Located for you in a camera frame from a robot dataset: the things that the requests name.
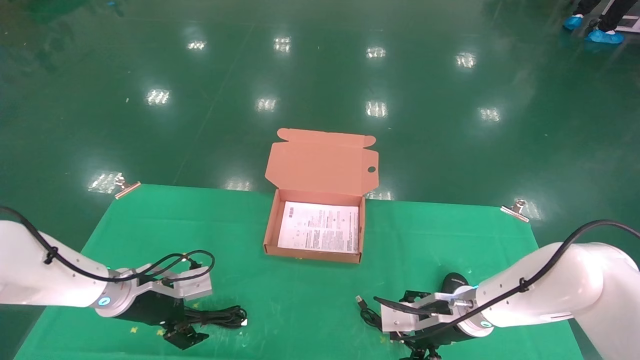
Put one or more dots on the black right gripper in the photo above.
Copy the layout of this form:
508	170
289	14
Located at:
445	337

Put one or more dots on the dark trouser leg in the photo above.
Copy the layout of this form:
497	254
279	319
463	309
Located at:
586	6
616	15

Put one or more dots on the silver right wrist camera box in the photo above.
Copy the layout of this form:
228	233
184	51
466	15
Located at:
400	317

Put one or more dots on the blue shoe cover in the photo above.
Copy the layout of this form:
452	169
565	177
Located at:
605	36
572	21

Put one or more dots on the brown cardboard box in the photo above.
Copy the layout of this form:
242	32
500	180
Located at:
320	160

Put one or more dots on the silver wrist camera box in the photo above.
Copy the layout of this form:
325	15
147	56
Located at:
400	317
195	287

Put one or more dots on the metal table cloth clamp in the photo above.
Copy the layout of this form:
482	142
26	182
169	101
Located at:
515	210
127	189

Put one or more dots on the white metal cart frame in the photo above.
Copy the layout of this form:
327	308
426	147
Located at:
631	22

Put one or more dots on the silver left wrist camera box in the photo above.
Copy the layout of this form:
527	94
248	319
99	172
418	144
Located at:
195	287

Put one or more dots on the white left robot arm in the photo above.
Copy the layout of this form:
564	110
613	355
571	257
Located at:
30	275

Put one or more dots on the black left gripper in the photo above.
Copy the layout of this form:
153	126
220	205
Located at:
150	307

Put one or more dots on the white printed instruction sheet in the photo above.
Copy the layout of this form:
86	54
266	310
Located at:
320	227

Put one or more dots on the green table cloth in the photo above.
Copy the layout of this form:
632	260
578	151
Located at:
300	300

